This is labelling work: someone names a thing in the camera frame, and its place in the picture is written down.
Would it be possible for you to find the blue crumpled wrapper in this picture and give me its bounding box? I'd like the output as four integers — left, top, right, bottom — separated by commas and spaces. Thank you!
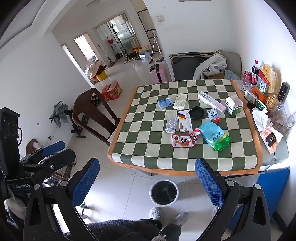
157, 98, 174, 109

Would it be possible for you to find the orange box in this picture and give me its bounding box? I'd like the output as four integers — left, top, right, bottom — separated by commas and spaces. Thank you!
252, 85, 266, 102

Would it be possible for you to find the grey fuzzy slipper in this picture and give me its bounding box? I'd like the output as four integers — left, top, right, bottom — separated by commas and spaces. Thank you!
173, 212, 189, 227
149, 207, 162, 220

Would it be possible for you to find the large red carton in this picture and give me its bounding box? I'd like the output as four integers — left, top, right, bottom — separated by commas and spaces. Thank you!
107, 79, 122, 100

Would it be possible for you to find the black exercise machine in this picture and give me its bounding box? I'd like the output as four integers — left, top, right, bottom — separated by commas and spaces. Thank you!
64, 108, 86, 139

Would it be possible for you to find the small green dumbbell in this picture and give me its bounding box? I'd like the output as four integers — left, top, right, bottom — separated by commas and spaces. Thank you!
79, 202, 89, 217

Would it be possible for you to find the pile of bedding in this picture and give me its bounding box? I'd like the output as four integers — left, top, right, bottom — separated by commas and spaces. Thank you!
85, 60, 107, 80

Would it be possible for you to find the clear plastic bag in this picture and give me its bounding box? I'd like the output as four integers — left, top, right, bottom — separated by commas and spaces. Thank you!
270, 102, 295, 135

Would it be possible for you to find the white round waste bin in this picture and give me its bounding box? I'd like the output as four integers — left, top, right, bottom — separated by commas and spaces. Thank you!
149, 179, 179, 206

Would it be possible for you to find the cola bottle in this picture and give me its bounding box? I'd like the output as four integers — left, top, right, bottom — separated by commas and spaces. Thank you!
251, 60, 260, 85

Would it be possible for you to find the striped flag card box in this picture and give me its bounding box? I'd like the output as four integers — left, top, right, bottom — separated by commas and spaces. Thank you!
177, 110, 193, 132

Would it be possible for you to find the dark wooden chair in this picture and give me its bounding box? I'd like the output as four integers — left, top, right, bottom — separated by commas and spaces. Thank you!
72, 88, 122, 146

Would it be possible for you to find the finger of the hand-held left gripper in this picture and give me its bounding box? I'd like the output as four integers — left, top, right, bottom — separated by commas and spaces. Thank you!
22, 149, 77, 183
20, 140, 65, 166

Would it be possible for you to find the pink suitcase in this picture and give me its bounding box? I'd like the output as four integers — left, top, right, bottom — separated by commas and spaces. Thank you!
150, 63, 170, 83

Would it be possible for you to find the silver blister pack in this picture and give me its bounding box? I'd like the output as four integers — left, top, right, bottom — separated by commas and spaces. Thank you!
165, 117, 179, 134

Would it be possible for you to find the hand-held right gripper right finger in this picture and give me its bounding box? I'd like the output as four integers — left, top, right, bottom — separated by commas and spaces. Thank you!
195, 158, 271, 241

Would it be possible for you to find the small red carton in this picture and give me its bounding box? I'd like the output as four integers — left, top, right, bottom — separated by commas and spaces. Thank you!
101, 84, 112, 101

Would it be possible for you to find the white crumpled tissue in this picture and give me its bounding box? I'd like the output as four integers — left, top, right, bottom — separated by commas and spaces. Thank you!
252, 108, 272, 132

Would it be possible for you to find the person's leg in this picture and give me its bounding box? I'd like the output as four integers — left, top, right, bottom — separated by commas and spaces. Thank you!
65, 218, 163, 241
159, 224, 182, 241

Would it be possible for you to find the person's right leg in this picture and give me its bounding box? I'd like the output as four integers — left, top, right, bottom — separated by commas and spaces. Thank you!
159, 224, 182, 241

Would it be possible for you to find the flat white box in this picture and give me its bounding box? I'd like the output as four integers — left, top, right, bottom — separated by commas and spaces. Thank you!
173, 94, 188, 109

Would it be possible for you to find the yellow plastic bag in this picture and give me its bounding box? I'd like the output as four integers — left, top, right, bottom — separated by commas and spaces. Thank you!
261, 64, 282, 98

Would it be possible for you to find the beige cloth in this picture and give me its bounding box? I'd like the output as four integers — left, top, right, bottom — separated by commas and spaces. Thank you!
193, 52, 228, 80

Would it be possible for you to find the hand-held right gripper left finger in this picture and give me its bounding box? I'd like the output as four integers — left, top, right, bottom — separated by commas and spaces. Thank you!
23, 158, 100, 241

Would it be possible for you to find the person's left leg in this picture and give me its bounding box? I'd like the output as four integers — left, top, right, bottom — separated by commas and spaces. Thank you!
65, 218, 163, 241

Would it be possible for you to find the black round lid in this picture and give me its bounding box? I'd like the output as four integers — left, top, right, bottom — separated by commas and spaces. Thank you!
189, 106, 204, 120

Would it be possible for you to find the blue green rice bag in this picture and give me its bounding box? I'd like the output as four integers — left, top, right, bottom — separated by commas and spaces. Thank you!
198, 120, 231, 152

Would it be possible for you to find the dark folding cot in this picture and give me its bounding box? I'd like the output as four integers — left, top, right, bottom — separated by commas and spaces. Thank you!
169, 52, 215, 81

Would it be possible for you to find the grey hanging cloth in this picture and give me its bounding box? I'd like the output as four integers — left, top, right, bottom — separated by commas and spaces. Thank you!
49, 101, 69, 128

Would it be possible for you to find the grey sofa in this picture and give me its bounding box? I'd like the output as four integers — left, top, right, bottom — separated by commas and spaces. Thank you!
217, 50, 242, 80

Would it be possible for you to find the person's left forearm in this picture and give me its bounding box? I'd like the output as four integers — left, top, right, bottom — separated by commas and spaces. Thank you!
0, 197, 26, 241

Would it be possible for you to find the green checkered tablecloth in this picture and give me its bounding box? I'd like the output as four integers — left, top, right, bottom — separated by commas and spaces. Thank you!
107, 79, 263, 176

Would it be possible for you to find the metal stepladder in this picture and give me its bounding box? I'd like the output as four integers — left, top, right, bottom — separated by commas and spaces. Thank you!
149, 31, 162, 63

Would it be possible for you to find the long white toothpaste box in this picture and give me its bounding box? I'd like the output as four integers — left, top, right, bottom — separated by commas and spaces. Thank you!
197, 91, 226, 113

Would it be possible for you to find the yellow bucket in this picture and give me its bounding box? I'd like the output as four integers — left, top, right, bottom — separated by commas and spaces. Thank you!
95, 70, 109, 81

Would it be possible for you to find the black box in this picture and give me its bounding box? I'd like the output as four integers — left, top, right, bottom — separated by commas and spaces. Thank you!
278, 82, 290, 102

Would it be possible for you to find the brown cardboard box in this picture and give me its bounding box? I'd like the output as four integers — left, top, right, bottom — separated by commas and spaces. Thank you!
203, 72, 225, 80

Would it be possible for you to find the grey table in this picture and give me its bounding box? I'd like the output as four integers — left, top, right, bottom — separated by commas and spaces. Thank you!
231, 79, 290, 173

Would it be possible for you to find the black coat rack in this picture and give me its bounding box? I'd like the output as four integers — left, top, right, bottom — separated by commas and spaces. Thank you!
107, 23, 125, 59

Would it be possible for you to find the red snack wrapper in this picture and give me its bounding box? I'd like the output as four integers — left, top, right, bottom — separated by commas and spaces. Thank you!
171, 128, 201, 149

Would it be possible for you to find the open white carton box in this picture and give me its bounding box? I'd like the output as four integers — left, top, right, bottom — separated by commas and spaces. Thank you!
225, 95, 244, 116

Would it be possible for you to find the orange snack packet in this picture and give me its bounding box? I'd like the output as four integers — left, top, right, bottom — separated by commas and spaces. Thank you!
259, 126, 284, 154

